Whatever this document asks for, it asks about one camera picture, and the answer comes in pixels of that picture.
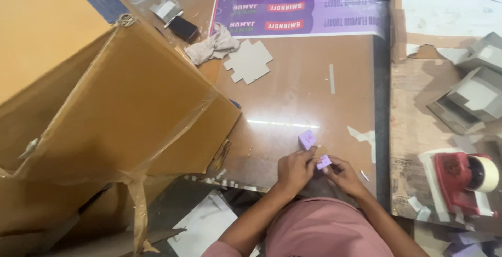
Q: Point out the white paper sheet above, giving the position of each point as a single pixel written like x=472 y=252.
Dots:
x=204 y=225

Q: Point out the heap of grey folded boxes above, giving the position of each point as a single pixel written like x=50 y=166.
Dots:
x=470 y=88

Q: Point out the person's pink shirt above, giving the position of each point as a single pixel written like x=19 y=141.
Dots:
x=325 y=229

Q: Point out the grey die-cut cardboard blank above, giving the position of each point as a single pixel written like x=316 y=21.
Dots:
x=249 y=61

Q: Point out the grey crumpled cloth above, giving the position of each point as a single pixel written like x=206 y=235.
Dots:
x=213 y=47

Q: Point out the pile of purple boxes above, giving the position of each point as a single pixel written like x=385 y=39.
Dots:
x=472 y=243

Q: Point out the small purple box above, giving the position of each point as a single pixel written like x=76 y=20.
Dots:
x=307 y=139

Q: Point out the small purple paper piece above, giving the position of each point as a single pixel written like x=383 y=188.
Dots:
x=324 y=162

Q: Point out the purple printed sheet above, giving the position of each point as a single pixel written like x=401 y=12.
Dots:
x=302 y=4

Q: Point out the cream tape roll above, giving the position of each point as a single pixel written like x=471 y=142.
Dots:
x=484 y=172

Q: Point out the person's right hand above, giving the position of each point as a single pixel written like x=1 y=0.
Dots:
x=345 y=176

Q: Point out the white tape scrap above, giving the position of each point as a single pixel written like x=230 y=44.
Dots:
x=364 y=138

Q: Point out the red tape dispenser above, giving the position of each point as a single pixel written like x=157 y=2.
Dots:
x=457 y=184

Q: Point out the person's right fingers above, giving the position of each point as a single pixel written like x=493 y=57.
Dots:
x=331 y=166

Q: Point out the large brown cardboard carton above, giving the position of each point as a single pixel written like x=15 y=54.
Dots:
x=98 y=131

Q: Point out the person's left hand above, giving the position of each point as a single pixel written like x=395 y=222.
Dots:
x=294 y=170

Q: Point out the white paper strip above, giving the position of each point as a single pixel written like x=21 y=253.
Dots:
x=332 y=78

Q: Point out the black block with metal clip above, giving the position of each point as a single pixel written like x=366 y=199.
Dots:
x=182 y=26

